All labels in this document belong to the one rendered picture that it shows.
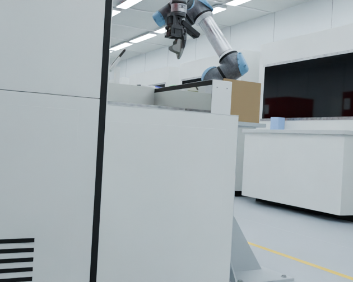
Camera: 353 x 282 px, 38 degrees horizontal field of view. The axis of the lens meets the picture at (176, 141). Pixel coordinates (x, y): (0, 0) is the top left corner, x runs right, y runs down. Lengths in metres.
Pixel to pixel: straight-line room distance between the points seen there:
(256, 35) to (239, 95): 5.76
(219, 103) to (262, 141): 4.03
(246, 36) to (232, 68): 5.85
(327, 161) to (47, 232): 4.03
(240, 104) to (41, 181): 1.37
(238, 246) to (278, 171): 3.07
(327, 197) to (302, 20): 3.12
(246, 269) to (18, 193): 1.67
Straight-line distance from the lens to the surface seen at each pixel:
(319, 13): 7.32
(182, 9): 2.46
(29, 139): 1.51
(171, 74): 8.90
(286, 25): 7.81
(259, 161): 6.11
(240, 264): 2.86
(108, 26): 1.61
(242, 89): 2.64
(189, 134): 1.92
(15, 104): 1.51
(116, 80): 2.49
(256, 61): 7.13
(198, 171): 1.95
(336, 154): 5.18
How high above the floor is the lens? 0.70
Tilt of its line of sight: level
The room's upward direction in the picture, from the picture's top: 3 degrees clockwise
